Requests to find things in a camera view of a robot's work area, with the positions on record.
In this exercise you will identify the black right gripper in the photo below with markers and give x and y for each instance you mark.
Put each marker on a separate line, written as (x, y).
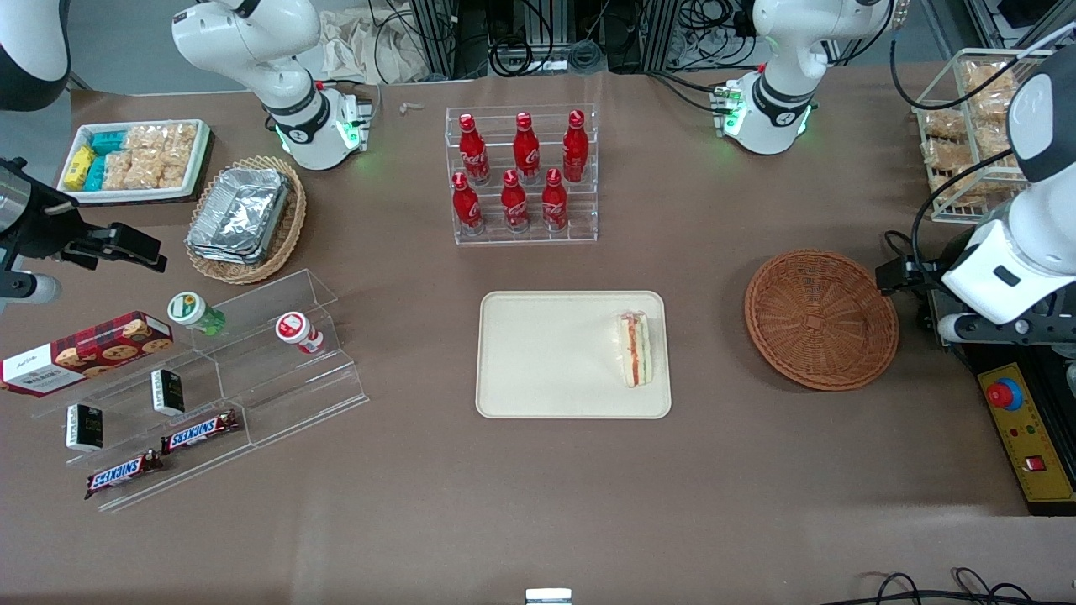
(44, 230)

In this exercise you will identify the triangle sandwich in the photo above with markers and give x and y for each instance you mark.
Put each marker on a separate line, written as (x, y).
(635, 349)

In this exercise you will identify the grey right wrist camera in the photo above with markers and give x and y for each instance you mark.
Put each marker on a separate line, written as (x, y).
(34, 290)

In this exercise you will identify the stacked aluminium foil trays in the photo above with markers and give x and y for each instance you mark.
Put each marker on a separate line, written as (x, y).
(239, 214)

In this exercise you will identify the yellow snack pack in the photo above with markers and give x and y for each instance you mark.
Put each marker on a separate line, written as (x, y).
(78, 166)

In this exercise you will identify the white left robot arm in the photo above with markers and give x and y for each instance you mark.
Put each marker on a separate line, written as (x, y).
(782, 50)

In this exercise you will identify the snickers chocolate bar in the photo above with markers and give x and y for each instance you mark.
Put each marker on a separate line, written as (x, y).
(200, 432)
(122, 475)

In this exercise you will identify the grey metal box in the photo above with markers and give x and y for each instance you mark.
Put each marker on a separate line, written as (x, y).
(936, 313)

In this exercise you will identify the green bottle white cap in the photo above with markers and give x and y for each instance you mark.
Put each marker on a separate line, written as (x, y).
(192, 311)

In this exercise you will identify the beige rectangular tray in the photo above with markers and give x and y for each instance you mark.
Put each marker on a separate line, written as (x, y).
(555, 353)

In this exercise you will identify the red cola bottle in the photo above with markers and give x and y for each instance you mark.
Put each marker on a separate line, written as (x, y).
(554, 202)
(575, 149)
(473, 155)
(526, 151)
(514, 204)
(466, 206)

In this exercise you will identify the clear acrylic bottle rack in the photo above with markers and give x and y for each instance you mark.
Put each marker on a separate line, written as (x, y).
(588, 214)

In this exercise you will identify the black yellow control box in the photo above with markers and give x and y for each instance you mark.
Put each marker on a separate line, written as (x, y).
(1042, 437)

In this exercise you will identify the bagged fried snack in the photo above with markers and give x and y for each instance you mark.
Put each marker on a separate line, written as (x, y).
(943, 154)
(943, 124)
(999, 139)
(985, 77)
(996, 107)
(958, 192)

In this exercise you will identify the teal snack pack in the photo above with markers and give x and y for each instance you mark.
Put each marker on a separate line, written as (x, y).
(96, 173)
(109, 141)

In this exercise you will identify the red tartan cookie box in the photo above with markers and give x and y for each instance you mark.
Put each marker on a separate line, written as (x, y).
(84, 353)

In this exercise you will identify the red emergency stop button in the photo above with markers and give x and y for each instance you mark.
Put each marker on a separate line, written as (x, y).
(1003, 394)

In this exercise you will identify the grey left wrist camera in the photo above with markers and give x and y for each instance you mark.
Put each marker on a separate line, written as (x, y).
(967, 328)

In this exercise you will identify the small black box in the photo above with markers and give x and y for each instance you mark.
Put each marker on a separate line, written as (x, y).
(84, 428)
(168, 392)

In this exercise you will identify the aluminium frame rack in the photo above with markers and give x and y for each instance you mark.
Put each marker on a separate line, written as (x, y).
(639, 34)

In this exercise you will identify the white rectangular snack tray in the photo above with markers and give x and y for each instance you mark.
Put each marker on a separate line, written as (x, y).
(126, 195)

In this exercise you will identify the round brown wicker basket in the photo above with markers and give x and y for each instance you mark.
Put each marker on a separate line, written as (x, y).
(820, 323)

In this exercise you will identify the red rocker switch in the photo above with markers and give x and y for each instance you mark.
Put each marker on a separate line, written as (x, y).
(1035, 463)

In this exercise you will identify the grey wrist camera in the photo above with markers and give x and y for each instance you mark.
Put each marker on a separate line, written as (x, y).
(967, 328)
(34, 290)

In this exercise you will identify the oval light wicker basket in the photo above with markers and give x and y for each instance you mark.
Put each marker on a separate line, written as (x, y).
(292, 227)

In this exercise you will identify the clear rice cracker bag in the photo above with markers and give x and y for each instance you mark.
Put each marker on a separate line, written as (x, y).
(181, 134)
(174, 166)
(143, 172)
(145, 137)
(118, 170)

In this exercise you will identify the clear acrylic stepped shelf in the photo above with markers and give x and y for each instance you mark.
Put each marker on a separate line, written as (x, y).
(286, 395)

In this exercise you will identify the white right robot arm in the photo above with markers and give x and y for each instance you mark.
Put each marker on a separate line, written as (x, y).
(252, 42)

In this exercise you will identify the red white drink bottle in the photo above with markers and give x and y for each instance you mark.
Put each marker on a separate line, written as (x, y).
(296, 330)

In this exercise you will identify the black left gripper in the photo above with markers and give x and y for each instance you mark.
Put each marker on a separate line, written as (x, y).
(927, 279)

